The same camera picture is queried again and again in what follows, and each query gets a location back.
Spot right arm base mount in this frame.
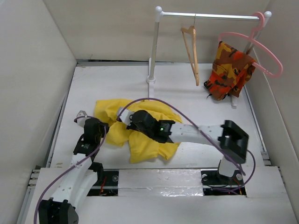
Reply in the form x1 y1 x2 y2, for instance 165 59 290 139
201 169 246 196

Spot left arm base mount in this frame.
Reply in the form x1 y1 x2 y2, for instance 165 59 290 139
87 170 119 196

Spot yellow trousers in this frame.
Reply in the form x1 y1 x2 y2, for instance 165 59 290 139
93 98 183 164

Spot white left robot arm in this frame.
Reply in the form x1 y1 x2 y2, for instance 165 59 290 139
33 116 109 224

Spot orange camouflage trousers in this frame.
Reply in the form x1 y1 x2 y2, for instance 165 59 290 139
204 41 256 100

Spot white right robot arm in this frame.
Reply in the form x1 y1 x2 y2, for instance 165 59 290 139
120 110 249 177

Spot wooden hanger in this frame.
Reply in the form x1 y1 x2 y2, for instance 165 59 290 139
180 15 199 86

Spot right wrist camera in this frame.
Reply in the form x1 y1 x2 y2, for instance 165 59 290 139
116 107 134 126

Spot white clothes rack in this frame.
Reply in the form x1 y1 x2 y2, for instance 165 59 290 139
146 6 272 108

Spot pink plastic hanger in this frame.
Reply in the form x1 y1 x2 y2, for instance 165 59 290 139
218 11 283 77

